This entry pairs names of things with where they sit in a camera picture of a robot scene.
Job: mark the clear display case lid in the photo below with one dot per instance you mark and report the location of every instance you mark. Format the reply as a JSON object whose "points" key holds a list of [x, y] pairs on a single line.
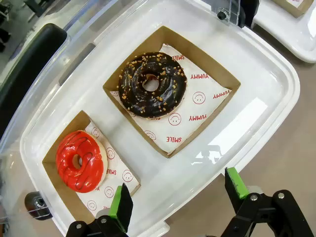
{"points": [[79, 29]]}

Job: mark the chocolate donut with nut bits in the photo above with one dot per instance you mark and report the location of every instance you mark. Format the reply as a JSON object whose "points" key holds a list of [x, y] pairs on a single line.
{"points": [[168, 98]]}

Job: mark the white display case tray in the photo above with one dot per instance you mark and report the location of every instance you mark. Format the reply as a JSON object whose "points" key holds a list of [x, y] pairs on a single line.
{"points": [[222, 148], [291, 34]]}

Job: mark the yellow glazed donut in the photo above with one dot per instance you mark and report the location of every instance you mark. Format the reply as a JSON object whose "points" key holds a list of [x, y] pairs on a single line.
{"points": [[293, 7]]}

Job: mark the black lid hinge knob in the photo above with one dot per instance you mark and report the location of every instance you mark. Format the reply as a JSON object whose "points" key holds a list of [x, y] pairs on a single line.
{"points": [[37, 205], [222, 14]]}

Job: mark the white printed paper liner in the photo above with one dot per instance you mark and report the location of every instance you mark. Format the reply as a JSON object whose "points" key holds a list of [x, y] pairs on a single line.
{"points": [[205, 111], [123, 170]]}

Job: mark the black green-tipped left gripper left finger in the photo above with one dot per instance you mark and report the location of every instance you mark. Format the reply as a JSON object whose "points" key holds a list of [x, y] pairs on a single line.
{"points": [[122, 207]]}

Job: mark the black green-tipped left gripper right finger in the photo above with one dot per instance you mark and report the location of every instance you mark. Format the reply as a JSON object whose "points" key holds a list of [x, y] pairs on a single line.
{"points": [[261, 217]]}

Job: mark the red glazed donut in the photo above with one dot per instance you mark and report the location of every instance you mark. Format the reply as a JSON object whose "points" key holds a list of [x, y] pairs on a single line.
{"points": [[56, 192], [71, 177]]}

